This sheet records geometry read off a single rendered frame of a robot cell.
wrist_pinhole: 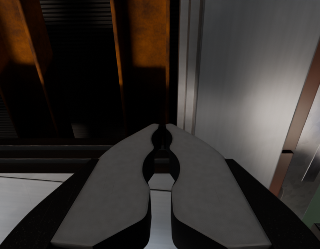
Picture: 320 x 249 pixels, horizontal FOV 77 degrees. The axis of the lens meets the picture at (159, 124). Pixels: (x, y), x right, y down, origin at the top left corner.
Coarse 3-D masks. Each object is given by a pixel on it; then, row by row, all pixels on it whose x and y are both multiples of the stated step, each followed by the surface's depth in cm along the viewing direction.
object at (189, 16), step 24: (192, 0) 16; (192, 24) 16; (192, 48) 17; (192, 72) 18; (192, 96) 19; (192, 120) 20; (0, 144) 25; (24, 144) 25; (48, 144) 25; (72, 144) 25; (96, 144) 25; (0, 168) 23; (24, 168) 23; (48, 168) 23; (72, 168) 23; (168, 168) 23
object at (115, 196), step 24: (120, 144) 10; (144, 144) 10; (96, 168) 8; (120, 168) 8; (144, 168) 9; (96, 192) 7; (120, 192) 7; (144, 192) 7; (72, 216) 6; (96, 216) 6; (120, 216) 6; (144, 216) 6; (72, 240) 6; (96, 240) 6; (120, 240) 6; (144, 240) 7
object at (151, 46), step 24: (120, 0) 30; (144, 0) 30; (168, 0) 26; (120, 24) 30; (144, 24) 32; (168, 24) 28; (120, 48) 30; (144, 48) 33; (168, 48) 29; (120, 72) 31; (144, 72) 35; (168, 72) 31; (144, 96) 37; (168, 96) 33; (144, 120) 40; (168, 120) 35
